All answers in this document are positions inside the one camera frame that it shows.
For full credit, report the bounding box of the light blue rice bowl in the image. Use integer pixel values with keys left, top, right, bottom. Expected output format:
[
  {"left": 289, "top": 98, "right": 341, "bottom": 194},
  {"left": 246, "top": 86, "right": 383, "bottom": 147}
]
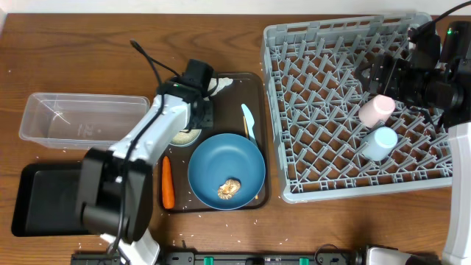
[{"left": 170, "top": 129, "right": 202, "bottom": 147}]

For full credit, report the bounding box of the pink cup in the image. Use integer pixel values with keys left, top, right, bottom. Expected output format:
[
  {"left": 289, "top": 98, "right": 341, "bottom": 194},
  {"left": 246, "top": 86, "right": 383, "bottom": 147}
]
[{"left": 358, "top": 95, "right": 396, "bottom": 128}]

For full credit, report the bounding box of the light blue cup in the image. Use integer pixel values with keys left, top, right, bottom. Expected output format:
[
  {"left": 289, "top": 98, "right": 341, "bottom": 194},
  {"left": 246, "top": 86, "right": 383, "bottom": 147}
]
[{"left": 361, "top": 127, "right": 398, "bottom": 161}]

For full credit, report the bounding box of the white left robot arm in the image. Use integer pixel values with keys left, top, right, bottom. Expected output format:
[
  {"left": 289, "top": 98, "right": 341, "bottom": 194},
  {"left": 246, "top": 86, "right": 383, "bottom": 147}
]
[{"left": 76, "top": 77, "right": 224, "bottom": 264}]

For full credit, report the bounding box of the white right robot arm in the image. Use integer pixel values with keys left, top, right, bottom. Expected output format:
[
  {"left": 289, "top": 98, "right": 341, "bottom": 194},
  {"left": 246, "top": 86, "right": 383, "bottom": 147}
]
[{"left": 355, "top": 21, "right": 470, "bottom": 264}]

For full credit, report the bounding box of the grey dishwasher rack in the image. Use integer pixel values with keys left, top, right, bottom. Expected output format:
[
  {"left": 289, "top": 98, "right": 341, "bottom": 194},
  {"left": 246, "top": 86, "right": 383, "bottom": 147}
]
[{"left": 261, "top": 13, "right": 452, "bottom": 204}]

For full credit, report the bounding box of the black waste tray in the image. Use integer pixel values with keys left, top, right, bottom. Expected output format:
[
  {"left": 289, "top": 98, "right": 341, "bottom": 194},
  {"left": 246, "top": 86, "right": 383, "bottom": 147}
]
[{"left": 11, "top": 163, "right": 95, "bottom": 237}]

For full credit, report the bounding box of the crumpled white tissue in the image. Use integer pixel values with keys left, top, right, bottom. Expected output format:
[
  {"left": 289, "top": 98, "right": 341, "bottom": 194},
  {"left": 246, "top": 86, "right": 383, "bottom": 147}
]
[{"left": 208, "top": 77, "right": 233, "bottom": 96}]

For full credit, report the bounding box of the light blue plastic knife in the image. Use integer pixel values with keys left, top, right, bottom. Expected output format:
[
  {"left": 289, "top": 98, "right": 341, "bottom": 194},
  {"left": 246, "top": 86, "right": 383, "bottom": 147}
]
[{"left": 241, "top": 104, "right": 258, "bottom": 145}]

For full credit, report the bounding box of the dark blue plate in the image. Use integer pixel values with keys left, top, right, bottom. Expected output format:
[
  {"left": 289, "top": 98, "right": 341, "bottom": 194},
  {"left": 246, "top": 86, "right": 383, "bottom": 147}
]
[{"left": 188, "top": 133, "right": 266, "bottom": 211}]

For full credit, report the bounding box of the dark brown tray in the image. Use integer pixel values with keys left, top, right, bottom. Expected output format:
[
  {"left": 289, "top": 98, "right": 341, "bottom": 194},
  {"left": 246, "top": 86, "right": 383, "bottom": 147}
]
[{"left": 163, "top": 73, "right": 270, "bottom": 213}]

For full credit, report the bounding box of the brown food scrap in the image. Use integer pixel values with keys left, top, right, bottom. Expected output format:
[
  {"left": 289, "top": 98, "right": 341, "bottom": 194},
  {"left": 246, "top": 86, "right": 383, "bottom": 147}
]
[{"left": 218, "top": 179, "right": 241, "bottom": 200}]

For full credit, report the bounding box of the orange carrot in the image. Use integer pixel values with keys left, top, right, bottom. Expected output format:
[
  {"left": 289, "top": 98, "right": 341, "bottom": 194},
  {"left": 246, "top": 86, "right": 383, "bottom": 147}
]
[{"left": 161, "top": 156, "right": 175, "bottom": 209}]

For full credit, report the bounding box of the clear plastic bin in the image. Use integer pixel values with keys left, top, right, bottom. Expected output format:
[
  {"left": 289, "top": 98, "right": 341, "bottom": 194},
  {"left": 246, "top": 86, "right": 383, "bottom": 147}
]
[{"left": 19, "top": 93, "right": 150, "bottom": 149}]

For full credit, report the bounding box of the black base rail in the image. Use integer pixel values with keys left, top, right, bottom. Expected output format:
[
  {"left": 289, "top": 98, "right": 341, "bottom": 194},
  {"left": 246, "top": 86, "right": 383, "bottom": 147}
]
[{"left": 69, "top": 250, "right": 441, "bottom": 265}]

